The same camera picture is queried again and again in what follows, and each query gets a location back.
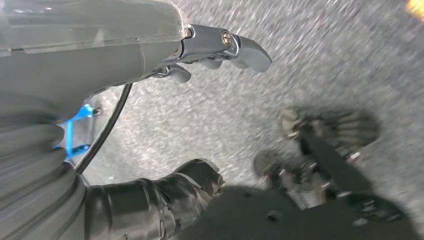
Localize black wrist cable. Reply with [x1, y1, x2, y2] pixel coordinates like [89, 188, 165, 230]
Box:
[75, 82, 133, 175]

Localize yellow floor tape square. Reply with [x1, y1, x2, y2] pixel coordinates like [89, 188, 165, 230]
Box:
[405, 0, 424, 21]

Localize blue wheeled metal rack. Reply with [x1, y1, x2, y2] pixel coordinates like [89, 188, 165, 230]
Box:
[55, 103, 103, 161]

